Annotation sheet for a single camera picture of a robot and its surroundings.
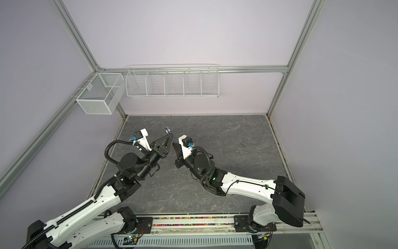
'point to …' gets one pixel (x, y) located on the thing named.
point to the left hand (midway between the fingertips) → (172, 138)
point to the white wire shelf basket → (172, 81)
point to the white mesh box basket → (103, 94)
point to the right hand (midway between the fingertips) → (174, 145)
